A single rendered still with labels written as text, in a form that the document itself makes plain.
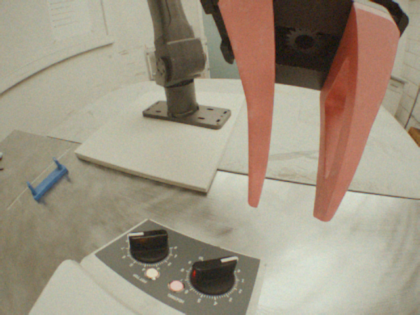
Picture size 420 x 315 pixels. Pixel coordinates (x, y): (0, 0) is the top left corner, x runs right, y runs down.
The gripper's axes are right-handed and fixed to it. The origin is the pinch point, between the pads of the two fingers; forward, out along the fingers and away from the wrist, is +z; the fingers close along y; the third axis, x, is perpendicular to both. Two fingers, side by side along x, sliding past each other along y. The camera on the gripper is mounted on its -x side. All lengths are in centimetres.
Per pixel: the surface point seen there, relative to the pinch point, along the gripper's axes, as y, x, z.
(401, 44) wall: 205, 163, -254
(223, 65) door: -97, 220, -181
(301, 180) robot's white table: 4.0, 19.3, -2.3
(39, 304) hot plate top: -11.2, -3.9, 11.5
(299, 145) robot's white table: 3.7, 24.9, -8.9
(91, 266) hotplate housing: -10.8, 0.9, 9.0
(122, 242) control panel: -10.8, 4.2, 7.5
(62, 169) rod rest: -38.2, 10.5, 6.7
